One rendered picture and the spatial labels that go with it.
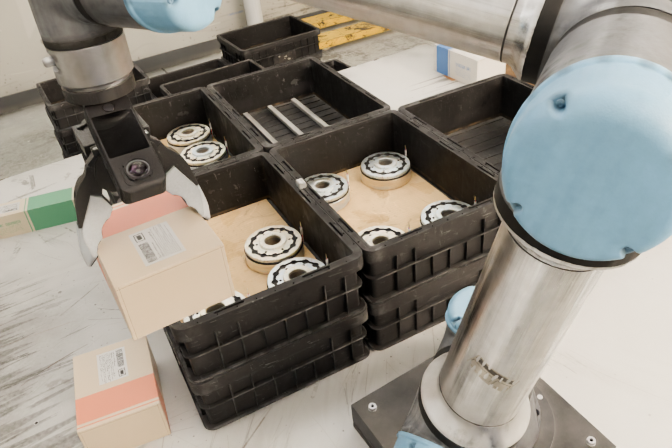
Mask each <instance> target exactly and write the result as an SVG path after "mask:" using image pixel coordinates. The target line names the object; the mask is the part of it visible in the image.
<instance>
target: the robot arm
mask: <svg viewBox="0 0 672 448"><path fill-rule="evenodd" d="M291 1H295V2H298V3H301V4H305V5H308V6H312V7H315V8H318V9H322V10H325V11H329V12H332V13H336V14H339V15H342V16H346V17H349V18H353V19H356V20H359V21H363V22H366V23H370V24H373V25H376V26H380V27H383V28H387V29H390V30H393V31H397V32H400V33H404V34H407V35H410V36H414V37H417V38H421V39H424V40H427V41H431V42H434V43H438V44H441V45H444V46H448V47H451V48H455V49H458V50H461V51H465V52H468V53H472V54H475V55H478V56H482V57H485V58H489V59H492V60H495V61H499V62H502V63H506V64H508V65H509V66H511V68H512V69H513V71H514V73H515V75H516V77H517V79H518V80H521V81H524V82H527V83H531V84H534V85H535V86H534V88H533V90H532V92H531V94H530V96H529V97H528V98H527V99H526V100H525V102H524V103H523V104H522V106H521V108H520V109H519V111H518V112H517V114H516V116H515V118H514V119H513V122H512V124H511V126H510V128H509V131H508V134H507V137H506V141H505V144H504V150H503V158H502V168H501V170H500V174H499V176H498V179H497V182H496V184H495V188H494V192H493V201H494V206H495V209H496V212H497V214H498V216H499V218H500V220H501V221H502V222H501V225H500V227H499V230H498V232H497V234H496V237H495V239H494V242H493V244H492V247H491V249H490V252H489V254H488V257H487V259H486V261H485V264H484V266H483V269H482V271H481V274H480V276H479V279H478V281H477V283H476V286H469V287H466V288H464V289H462V290H460V291H459V292H457V293H456V294H455V295H454V296H453V297H452V298H451V300H450V302H449V304H448V308H447V310H446V313H445V321H446V323H447V324H446V330H445V333H444V336H443V339H442V341H441V343H440V345H439V348H438V350H437V352H436V354H435V356H434V359H433V361H432V362H431V363H430V364H429V366H428V367H427V369H426V371H425V373H424V375H423V378H422V380H421V383H420V385H419V388H418V391H417V393H416V396H415V399H414V401H413V404H412V406H411V408H410V411H409V413H408V415H407V418H406V420H405V422H404V424H403V426H402V429H401V431H398V433H397V437H398V438H397V441H396V443H395V446H394V448H532V447H533V446H534V444H535V443H536V441H537V438H538V435H539V430H540V424H541V412H540V406H539V403H538V400H537V397H536V395H535V392H534V389H533V387H534V385H535V384H536V382H537V380H538V379H539V377H540V375H541V374H542V372H543V370H544V369H545V367H546V366H547V364H548V362H549V361H550V359H551V357H552V356H553V354H554V352H555V351H556V349H557V348H558V346H559V344H560V343H561V341H562V339H563V338H564V336H565V334H566V333H567V331H568V329H569V328H570V326H571V325H572V323H573V321H574V320H575V318H576V316H577V315H578V313H579V311H580V310H581V308H582V306H583V305H584V303H585V302H586V300H587V298H588V297H589V295H590V293H591V292H592V290H593V288H594V287H595V285H596V284H597V282H598V280H599V279H600V277H601V275H602V274H603V272H604V270H611V269H616V268H620V267H623V266H625V265H627V264H630V263H631V262H633V261H634V260H636V259H637V258H638V257H639V256H640V254H641V253H643V252H646V251H648V250H650V249H652V248H654V247H656V246H657V245H659V244H661V243H662V242H664V241H665V240H666V239H668V238H669V237H670V236H671V235H672V2H671V1H669V0H291ZM28 3H29V6H30V8H31V11H32V14H33V17H34V20H35V22H36V25H37V28H38V31H39V33H40V36H41V39H42V42H43V44H44V47H45V49H46V52H47V53H48V54H49V55H50V56H48V57H45V58H43V59H42V62H43V65H44V66H45V67H46V68H49V67H53V71H54V74H55V77H56V79H57V82H58V84H59V85H60V86H61V89H62V92H63V95H64V97H65V100H66V102H68V103H70V104H73V105H80V106H83V107H84V116H85V121H86V123H84V124H80V125H77V126H74V127H72V129H73V132H74V135H75V137H76V140H77V143H78V146H79V148H80V151H81V154H82V157H83V160H84V162H85V165H84V172H83V174H82V175H80V176H79V177H78V178H77V181H76V183H75V187H74V204H75V210H76V216H77V223H76V227H77V235H78V242H79V248H80V251H81V254H82V256H83V259H84V261H85V262H86V264H87V266H89V267H90V266H92V265H93V264H94V262H95V261H96V259H97V258H98V254H97V252H98V245H99V243H100V242H101V240H102V238H103V235H102V227H103V225H104V223H105V222H106V221H107V220H108V219H109V218H110V215H111V213H112V209H113V207H112V205H111V204H110V202H109V200H108V199H107V198H106V197H105V196H104V195H103V194H102V190H103V189H104V190H106V191H110V192H118V195H119V197H120V199H121V201H122V202H123V203H125V204H132V203H135V202H138V201H141V200H144V199H147V198H150V197H153V196H156V195H159V194H162V193H164V192H165V191H167V192H169V193H170V194H172V195H178V196H180V197H182V199H183V200H184V202H185V203H186V204H187V205H188V206H190V207H192V208H194V209H195V210H196V211H197V213H199V214H200V215H201V216H202V217H203V219H205V220H207V221H208V220H209V219H210V211H209V206H208V203H207V200H206V198H205V196H204V194H203V192H202V190H201V188H200V186H199V183H198V181H197V179H196V178H195V176H194V174H193V172H192V170H191V168H190V166H189V164H188V163H187V162H186V160H185V159H184V158H183V157H182V156H181V155H180V154H179V153H178V152H177V151H176V150H175V149H173V148H172V147H168V146H165V145H164V144H163V143H162V142H161V141H160V140H158V139H157V138H156V137H154V136H151V133H150V127H149V125H147V123H146V122H145V121H144V120H143V119H142V118H141V116H140V115H139V114H138V113H137V112H136V111H135V109H134V108H133V106H132V104H131V102H130V100H129V98H128V97H127V96H125V95H126V94H128V93H130V92H131V91H132V90H133V89H134V88H135V86H136V81H135V78H134V74H133V71H132V69H133V67H134V66H133V62H132V58H131V55H130V51H129V48H128V44H127V40H126V37H125V33H124V30H123V28H132V29H143V30H150V31H153V32H157V33H164V34H172V33H178V32H196V31H199V30H202V29H204V28H205V27H207V26H208V25H209V24H210V23H211V22H212V21H213V20H214V15H215V12H216V11H218V10H219V9H220V6H221V3H222V0H28ZM85 127H88V128H87V129H85ZM81 129H84V130H81Z"/></svg>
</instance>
